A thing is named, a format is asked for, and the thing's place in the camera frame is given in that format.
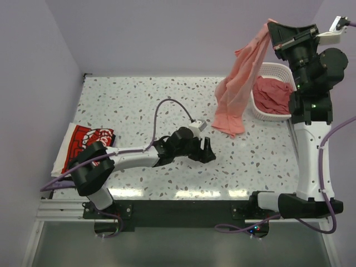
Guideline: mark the red white printed folded shirt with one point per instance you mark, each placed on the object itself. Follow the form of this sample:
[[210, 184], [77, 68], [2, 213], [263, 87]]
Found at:
[[85, 136]]

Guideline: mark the salmon pink t shirt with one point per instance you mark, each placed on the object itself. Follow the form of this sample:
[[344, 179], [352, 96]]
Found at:
[[233, 92]]

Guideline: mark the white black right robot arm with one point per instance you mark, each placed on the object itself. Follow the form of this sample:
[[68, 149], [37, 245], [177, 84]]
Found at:
[[317, 66]]

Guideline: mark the aluminium extrusion rail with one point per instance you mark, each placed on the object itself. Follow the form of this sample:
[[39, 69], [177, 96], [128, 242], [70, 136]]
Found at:
[[60, 210]]

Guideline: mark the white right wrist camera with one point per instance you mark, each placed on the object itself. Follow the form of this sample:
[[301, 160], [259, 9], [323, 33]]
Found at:
[[333, 36]]

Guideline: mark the lavender folded shirt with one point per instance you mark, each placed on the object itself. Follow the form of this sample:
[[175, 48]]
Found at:
[[65, 184]]

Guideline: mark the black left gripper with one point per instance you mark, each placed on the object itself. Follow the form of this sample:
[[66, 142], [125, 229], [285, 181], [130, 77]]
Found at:
[[202, 156]]

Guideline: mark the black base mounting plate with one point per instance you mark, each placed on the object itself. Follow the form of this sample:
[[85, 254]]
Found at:
[[128, 215]]

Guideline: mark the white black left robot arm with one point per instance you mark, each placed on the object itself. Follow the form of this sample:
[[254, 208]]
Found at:
[[92, 167]]

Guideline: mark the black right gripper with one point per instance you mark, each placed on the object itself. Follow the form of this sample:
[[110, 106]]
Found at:
[[285, 38]]

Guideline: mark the dark pink crumpled shirt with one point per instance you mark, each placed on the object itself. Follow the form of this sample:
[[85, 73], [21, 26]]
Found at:
[[272, 96]]

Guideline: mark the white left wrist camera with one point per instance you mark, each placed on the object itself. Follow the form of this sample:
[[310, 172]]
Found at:
[[197, 126]]

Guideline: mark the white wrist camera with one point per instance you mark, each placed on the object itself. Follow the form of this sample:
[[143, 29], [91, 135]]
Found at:
[[197, 126], [333, 36]]

